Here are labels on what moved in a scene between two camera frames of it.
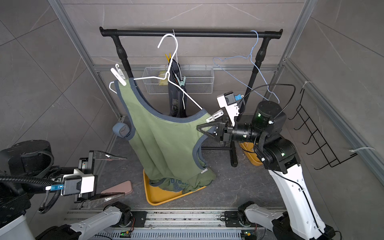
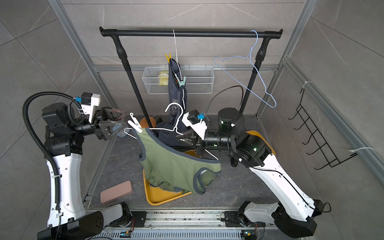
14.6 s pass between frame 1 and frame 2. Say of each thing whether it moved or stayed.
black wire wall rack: stayed
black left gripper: moved
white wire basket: stayed
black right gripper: moved
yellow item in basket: stayed
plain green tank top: moved
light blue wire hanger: stayed
